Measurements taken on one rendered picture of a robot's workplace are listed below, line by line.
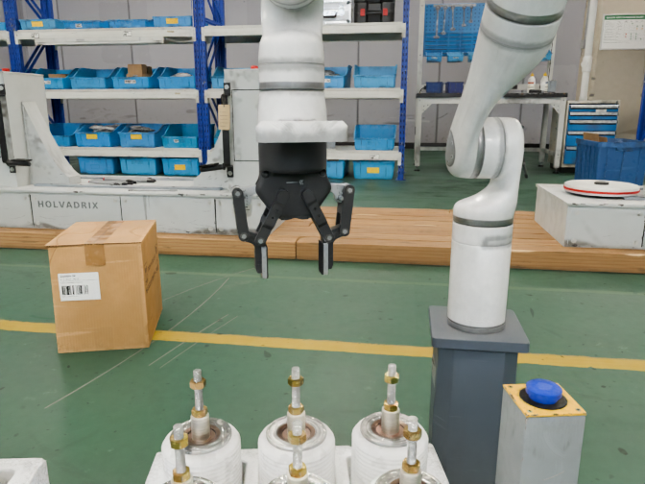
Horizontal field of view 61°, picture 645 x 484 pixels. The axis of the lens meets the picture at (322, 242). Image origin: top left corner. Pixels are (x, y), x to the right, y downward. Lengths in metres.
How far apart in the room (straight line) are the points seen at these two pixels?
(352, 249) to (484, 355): 1.49
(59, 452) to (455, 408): 0.75
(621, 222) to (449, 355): 1.70
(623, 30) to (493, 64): 6.09
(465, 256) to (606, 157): 4.07
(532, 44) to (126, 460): 0.97
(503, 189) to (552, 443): 0.37
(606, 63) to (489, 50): 6.04
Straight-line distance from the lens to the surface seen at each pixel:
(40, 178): 3.09
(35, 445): 1.29
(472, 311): 0.90
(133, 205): 2.66
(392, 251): 2.33
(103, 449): 1.22
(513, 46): 0.74
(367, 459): 0.72
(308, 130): 0.54
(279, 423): 0.74
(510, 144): 0.85
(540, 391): 0.70
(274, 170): 0.59
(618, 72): 6.82
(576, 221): 2.48
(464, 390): 0.93
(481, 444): 0.98
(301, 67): 0.58
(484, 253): 0.87
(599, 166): 4.90
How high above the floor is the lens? 0.65
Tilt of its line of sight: 14 degrees down
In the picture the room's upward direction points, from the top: straight up
